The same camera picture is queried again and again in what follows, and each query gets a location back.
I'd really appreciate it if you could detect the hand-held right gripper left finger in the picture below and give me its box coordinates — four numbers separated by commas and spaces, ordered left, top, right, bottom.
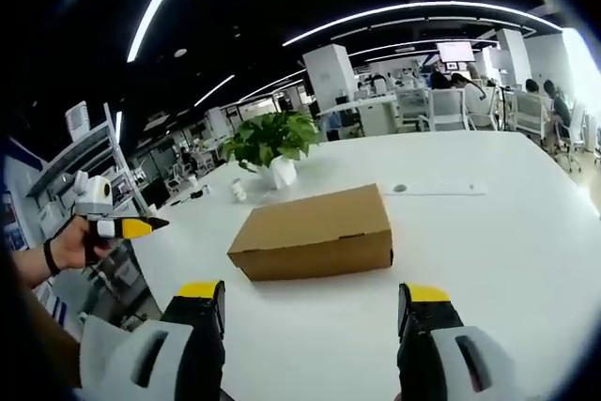
79, 280, 226, 401

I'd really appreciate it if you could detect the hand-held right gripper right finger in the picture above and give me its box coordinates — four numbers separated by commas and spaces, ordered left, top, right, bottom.
396, 282, 517, 401

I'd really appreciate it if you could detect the brown cardboard shoe box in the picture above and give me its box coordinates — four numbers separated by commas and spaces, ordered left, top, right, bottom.
226, 182, 393, 283

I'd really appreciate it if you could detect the person's left hand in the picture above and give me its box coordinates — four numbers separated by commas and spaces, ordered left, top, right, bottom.
50, 216, 126, 270

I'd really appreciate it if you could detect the white metal shelf rack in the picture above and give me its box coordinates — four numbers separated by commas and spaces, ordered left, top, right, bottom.
25, 100, 156, 242

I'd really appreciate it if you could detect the black wristband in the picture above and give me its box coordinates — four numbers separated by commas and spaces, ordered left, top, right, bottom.
42, 237, 62, 277

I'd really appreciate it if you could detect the white plant pot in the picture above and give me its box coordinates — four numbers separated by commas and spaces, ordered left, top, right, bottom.
260, 156, 299, 190

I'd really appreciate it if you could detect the green potted plant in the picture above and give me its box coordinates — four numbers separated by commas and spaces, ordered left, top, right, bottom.
220, 110, 322, 173

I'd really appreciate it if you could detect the white square pillar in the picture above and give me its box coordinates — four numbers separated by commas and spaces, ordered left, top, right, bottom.
302, 43, 357, 106

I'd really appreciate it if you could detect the white table cable cover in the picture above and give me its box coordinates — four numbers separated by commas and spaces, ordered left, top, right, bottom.
383, 180, 488, 197

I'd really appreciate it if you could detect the wall screen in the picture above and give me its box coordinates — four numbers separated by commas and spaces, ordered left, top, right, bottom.
435, 41, 476, 60

